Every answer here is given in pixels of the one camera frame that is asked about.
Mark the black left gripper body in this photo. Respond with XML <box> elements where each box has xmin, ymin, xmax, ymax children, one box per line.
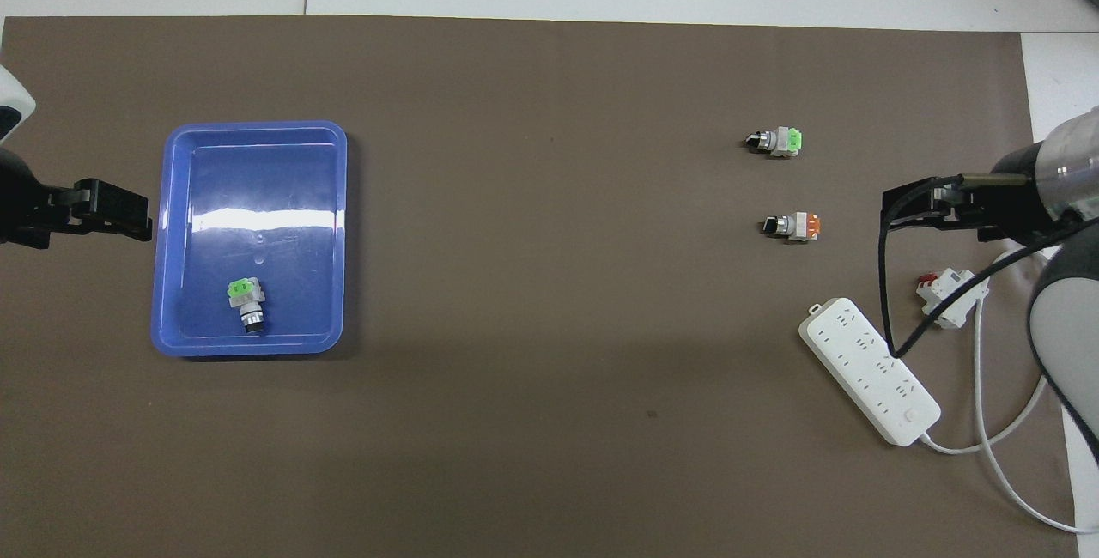
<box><xmin>0</xmin><ymin>148</ymin><xmax>80</xmax><ymax>248</ymax></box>

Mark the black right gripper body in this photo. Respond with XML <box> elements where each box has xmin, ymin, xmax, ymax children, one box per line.
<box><xmin>962</xmin><ymin>144</ymin><xmax>1053</xmax><ymax>243</ymax></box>

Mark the white red circuit breaker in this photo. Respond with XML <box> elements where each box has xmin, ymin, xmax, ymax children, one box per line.
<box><xmin>915</xmin><ymin>268</ymin><xmax>990</xmax><ymax>329</ymax></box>

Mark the blue plastic tray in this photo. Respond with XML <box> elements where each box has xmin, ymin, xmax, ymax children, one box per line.
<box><xmin>150</xmin><ymin>120</ymin><xmax>349</xmax><ymax>358</ymax></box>

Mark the white power strip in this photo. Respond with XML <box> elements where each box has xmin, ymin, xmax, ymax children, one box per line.
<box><xmin>798</xmin><ymin>297</ymin><xmax>943</xmax><ymax>447</ymax></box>

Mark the brown paper table mat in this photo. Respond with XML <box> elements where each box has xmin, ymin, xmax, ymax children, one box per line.
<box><xmin>0</xmin><ymin>15</ymin><xmax>1078</xmax><ymax>558</ymax></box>

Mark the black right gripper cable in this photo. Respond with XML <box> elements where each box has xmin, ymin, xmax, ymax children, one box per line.
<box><xmin>876</xmin><ymin>173</ymin><xmax>1099</xmax><ymax>360</ymax></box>

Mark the green-backed lever-knob selector switch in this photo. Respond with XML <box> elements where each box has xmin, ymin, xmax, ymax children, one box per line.
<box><xmin>744</xmin><ymin>126</ymin><xmax>805</xmax><ymax>159</ymax></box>

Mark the green-backed round-knob switch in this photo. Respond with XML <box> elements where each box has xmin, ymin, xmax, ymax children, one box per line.
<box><xmin>226</xmin><ymin>277</ymin><xmax>267</xmax><ymax>337</ymax></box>

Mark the white cable with plug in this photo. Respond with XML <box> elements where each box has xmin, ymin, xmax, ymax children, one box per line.
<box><xmin>973</xmin><ymin>296</ymin><xmax>1099</xmax><ymax>535</ymax></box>

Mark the white cable strip to breaker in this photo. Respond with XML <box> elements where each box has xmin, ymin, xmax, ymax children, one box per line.
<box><xmin>919</xmin><ymin>247</ymin><xmax>1053</xmax><ymax>456</ymax></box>

